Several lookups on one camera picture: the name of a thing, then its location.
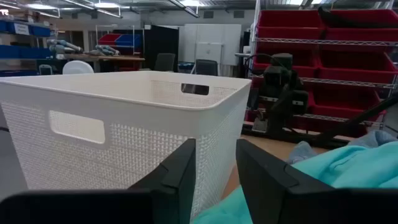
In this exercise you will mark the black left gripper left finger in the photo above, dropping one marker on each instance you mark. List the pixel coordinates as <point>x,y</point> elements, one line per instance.
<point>174,193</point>

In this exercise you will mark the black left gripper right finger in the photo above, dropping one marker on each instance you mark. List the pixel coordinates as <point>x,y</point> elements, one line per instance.
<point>270,193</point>

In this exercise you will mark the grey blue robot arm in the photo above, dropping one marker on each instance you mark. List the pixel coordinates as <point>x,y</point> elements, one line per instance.
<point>63,46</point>
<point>105,49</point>

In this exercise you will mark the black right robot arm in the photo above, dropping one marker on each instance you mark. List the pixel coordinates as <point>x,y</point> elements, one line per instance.
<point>280,81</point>

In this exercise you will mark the white perforated plastic basket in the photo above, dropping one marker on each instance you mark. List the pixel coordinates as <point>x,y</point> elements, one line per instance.
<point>124,149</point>

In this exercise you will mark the turquoise garment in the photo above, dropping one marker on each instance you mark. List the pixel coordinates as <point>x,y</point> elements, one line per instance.
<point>357,168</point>

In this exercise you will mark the light blue garment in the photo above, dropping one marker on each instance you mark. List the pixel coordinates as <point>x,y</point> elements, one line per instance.
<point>373,138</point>

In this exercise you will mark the dark office chair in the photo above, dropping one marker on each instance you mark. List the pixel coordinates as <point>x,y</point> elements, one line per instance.
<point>206,67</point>
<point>164,62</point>

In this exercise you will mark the wooden workbench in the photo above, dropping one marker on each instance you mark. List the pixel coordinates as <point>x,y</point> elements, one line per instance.
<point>102,58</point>

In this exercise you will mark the black cabinet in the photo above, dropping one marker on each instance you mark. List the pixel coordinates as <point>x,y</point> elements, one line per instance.
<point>160,40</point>

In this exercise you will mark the white cabinet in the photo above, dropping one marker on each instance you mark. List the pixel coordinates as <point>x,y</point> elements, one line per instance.
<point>211,40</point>

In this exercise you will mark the white round chair back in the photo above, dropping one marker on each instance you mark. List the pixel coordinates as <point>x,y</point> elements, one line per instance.
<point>77,68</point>

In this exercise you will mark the blue storage bin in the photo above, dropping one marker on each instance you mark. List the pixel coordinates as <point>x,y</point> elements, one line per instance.
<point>25,52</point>
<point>130,40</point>
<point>18,28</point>
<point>40,31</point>

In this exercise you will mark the small dark chair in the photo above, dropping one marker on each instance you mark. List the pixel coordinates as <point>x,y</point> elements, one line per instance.
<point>45,69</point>

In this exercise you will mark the ceiling light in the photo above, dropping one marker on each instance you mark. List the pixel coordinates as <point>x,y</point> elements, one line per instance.
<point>107,4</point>
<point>40,6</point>

